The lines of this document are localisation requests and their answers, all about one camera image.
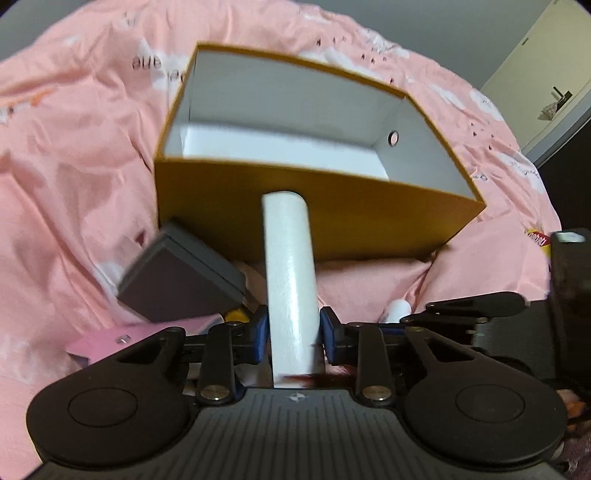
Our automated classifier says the white cylindrical roll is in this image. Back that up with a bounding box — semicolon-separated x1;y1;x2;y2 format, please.
263;191;325;388

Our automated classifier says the dark grey box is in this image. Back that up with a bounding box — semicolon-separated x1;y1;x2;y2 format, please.
117;223;246;323

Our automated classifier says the orange cardboard box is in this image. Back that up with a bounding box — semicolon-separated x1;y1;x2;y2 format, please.
154;44;485;262

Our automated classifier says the pink box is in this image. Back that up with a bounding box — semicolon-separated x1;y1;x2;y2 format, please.
66;314;223;368

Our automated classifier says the red yellow snack bag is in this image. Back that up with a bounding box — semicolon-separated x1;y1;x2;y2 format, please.
526;229;551;258

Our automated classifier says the small white object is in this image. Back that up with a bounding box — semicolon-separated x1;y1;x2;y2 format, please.
379;299;412;324

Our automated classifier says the cream door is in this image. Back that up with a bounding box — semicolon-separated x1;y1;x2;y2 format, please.
482;1;591;165

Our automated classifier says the pink cloud-print duvet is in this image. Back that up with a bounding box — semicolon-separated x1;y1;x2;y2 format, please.
1;1;560;479

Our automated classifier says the black door handle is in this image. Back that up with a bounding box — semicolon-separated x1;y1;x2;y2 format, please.
553;86;572;110

